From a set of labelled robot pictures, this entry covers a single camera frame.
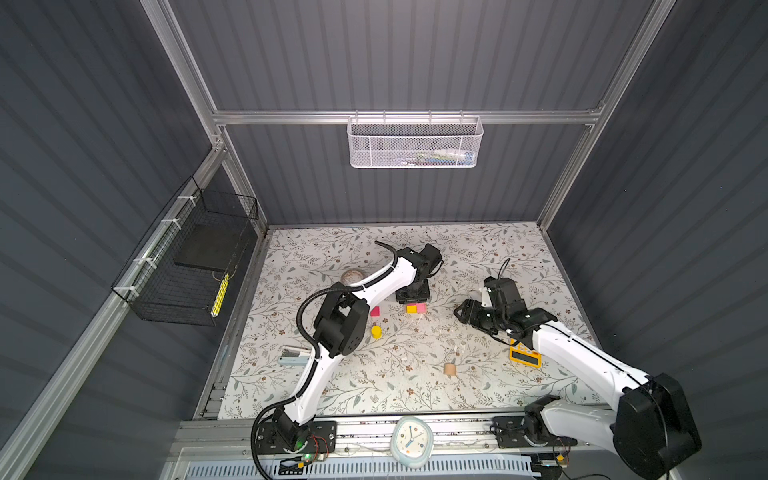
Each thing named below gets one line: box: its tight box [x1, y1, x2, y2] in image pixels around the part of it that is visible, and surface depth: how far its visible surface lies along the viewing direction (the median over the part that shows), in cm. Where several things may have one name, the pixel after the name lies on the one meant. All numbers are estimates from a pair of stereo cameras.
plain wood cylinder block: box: [444, 363, 457, 376], surface depth 86 cm
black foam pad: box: [174, 223, 248, 272], surface depth 76 cm
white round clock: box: [390, 416, 434, 469], surface depth 72 cm
